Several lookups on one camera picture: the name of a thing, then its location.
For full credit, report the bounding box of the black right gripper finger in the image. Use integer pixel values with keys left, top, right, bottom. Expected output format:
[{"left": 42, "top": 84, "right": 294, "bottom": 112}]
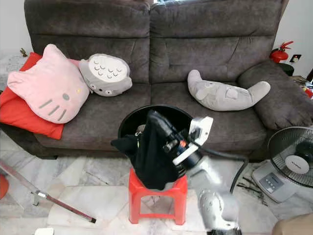
[{"left": 149, "top": 110, "right": 174, "bottom": 140}]

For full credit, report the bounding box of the black ribbed knit garment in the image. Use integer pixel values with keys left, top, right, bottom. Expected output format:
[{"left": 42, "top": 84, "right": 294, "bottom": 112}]
[{"left": 111, "top": 110, "right": 186, "bottom": 190}]

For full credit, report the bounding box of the black laundry bucket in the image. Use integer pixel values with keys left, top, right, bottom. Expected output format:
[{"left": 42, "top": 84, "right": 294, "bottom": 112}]
[{"left": 117, "top": 104, "right": 196, "bottom": 190}]

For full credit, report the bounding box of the grey curved plush pillow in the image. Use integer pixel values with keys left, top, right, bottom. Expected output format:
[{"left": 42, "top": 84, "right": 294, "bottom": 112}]
[{"left": 187, "top": 70, "right": 272, "bottom": 112}]

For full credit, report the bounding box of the red plastic stool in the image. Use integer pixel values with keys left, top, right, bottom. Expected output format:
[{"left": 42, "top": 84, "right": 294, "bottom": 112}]
[{"left": 128, "top": 166, "right": 189, "bottom": 226}]

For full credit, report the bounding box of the grey round totoro cushion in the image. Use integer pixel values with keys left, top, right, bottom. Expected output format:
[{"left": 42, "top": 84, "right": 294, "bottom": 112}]
[{"left": 78, "top": 54, "right": 133, "bottom": 97}]

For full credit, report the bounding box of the dark grey fabric sofa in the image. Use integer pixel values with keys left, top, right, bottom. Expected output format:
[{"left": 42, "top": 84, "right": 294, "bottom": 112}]
[{"left": 0, "top": 0, "right": 313, "bottom": 162}]

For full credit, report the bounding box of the grey floor fan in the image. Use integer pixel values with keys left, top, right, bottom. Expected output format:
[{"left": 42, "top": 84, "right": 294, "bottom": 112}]
[{"left": 252, "top": 126, "right": 313, "bottom": 204}]

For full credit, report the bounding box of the pink cat face cushion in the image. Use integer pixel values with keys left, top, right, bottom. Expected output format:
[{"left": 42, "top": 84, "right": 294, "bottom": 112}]
[{"left": 7, "top": 44, "right": 91, "bottom": 124}]

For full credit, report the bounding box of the orange plastic bucket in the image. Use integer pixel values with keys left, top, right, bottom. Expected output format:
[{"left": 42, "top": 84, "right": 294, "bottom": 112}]
[{"left": 0, "top": 174, "right": 10, "bottom": 199}]

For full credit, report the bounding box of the red cushion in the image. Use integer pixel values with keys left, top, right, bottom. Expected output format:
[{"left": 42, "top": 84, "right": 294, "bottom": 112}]
[{"left": 0, "top": 51, "right": 79, "bottom": 139}]

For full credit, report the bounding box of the silver metal clothes rack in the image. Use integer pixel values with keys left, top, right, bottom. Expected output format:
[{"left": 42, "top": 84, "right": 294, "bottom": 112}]
[{"left": 0, "top": 159, "right": 97, "bottom": 224}]

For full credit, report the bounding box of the red fire extinguisher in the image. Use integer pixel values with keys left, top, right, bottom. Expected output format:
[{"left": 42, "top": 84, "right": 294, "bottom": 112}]
[{"left": 269, "top": 41, "right": 294, "bottom": 63}]

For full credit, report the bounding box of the white lace covered table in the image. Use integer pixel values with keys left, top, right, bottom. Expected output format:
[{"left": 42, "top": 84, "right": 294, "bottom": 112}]
[{"left": 0, "top": 54, "right": 30, "bottom": 81}]

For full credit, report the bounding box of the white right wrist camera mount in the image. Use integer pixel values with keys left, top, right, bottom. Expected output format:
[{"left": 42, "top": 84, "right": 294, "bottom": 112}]
[{"left": 172, "top": 116, "right": 214, "bottom": 165}]

